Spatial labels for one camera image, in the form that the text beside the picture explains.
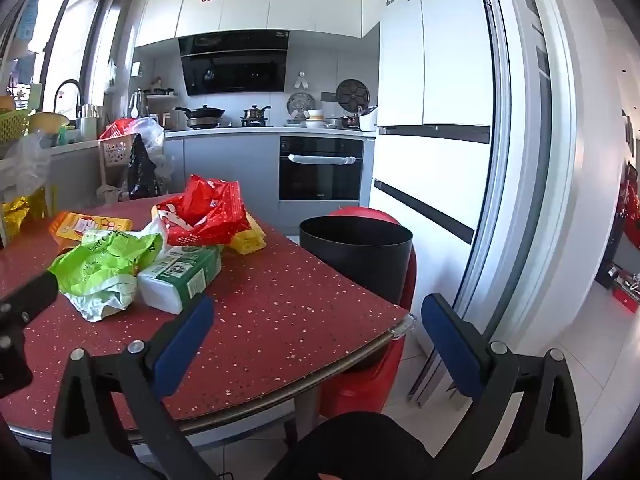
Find green plastic bag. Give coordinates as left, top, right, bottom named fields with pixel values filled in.
left=48, top=230, right=165, bottom=322

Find black plastic bag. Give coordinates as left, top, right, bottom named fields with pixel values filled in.
left=126, top=132, right=161, bottom=198

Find beige basket cart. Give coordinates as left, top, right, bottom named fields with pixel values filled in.
left=98, top=134, right=138, bottom=201

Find orange and yellow packet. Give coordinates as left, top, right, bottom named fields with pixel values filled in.
left=48, top=211, right=133, bottom=253

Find white plastic bag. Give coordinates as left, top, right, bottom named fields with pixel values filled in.
left=131, top=116, right=166, bottom=153

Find black kitchen faucet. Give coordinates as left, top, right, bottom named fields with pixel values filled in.
left=54, top=79, right=83, bottom=121

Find red plastic basket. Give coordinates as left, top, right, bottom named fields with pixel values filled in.
left=98, top=119, right=146, bottom=141

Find green and white carton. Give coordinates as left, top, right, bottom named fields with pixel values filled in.
left=136, top=245, right=222, bottom=315

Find green plastic basket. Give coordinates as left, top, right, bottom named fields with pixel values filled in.
left=0, top=109, right=32, bottom=143

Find black built-in oven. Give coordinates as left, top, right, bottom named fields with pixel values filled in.
left=278, top=136, right=364, bottom=202

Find white refrigerator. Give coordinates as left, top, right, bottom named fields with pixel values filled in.
left=370, top=0, right=496, bottom=266

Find grey lower cabinets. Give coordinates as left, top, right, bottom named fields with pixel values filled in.
left=164, top=132, right=376, bottom=221

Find round metal steamer rack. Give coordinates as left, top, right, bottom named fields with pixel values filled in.
left=286, top=92, right=316, bottom=121
left=336, top=79, right=371, bottom=110

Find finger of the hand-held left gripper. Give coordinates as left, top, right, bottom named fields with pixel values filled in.
left=0, top=270, right=60, bottom=398

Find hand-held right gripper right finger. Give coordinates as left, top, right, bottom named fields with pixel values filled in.
left=421, top=293, right=583, bottom=480

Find yellow foam net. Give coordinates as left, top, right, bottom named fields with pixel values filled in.
left=227, top=212, right=267, bottom=255

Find black range hood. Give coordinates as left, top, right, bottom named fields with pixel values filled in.
left=178, top=30, right=291, bottom=97

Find red plastic bag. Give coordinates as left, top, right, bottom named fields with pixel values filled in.
left=151, top=175, right=251, bottom=247

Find red wall decoration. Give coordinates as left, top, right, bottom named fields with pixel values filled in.
left=622, top=162, right=640, bottom=251

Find kitchen window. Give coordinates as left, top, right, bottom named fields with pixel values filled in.
left=0, top=0, right=108, bottom=126

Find red trash bin, black liner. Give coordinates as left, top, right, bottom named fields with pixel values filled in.
left=320, top=206, right=418, bottom=418

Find white upper cabinets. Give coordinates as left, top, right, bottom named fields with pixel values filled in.
left=134, top=0, right=381, bottom=48

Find gold foil packet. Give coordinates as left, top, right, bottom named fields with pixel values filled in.
left=2, top=195, right=48, bottom=236

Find person's black-clothed leg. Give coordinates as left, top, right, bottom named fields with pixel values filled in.
left=265, top=411, right=436, bottom=480

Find clear plastic bag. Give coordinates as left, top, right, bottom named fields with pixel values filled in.
left=5, top=132, right=53, bottom=196

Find black wok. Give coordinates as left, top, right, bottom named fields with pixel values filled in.
left=173, top=105, right=226, bottom=128

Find red box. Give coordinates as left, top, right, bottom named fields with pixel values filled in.
left=612, top=270, right=640, bottom=313

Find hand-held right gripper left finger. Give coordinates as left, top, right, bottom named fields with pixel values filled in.
left=51, top=292, right=216, bottom=480

